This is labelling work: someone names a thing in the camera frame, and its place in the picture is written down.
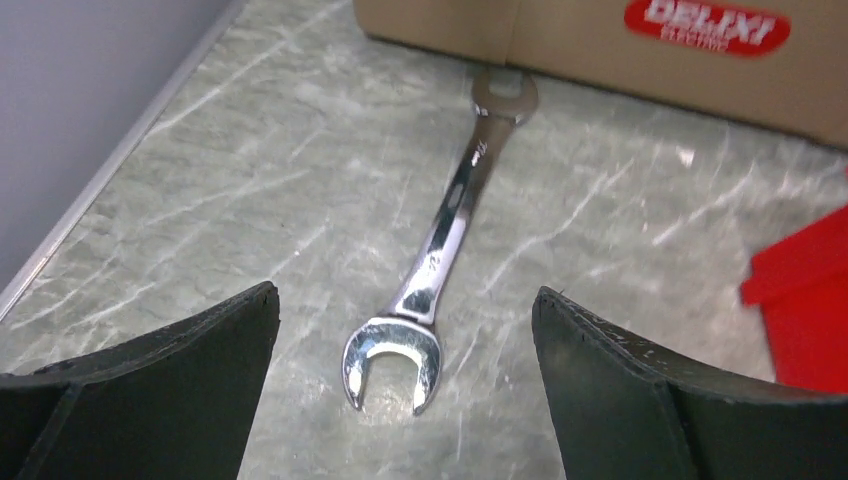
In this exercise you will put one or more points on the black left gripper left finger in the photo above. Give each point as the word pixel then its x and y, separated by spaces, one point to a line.
pixel 176 403

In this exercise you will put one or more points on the tan open toolbox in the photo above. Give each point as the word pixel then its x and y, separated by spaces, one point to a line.
pixel 779 64

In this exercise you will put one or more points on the red plastic bin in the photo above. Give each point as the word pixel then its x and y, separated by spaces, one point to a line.
pixel 799 285

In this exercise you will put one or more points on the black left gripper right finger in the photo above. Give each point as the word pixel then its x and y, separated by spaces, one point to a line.
pixel 624 407

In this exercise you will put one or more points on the silver combination wrench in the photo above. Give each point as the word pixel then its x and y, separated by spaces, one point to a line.
pixel 406 326

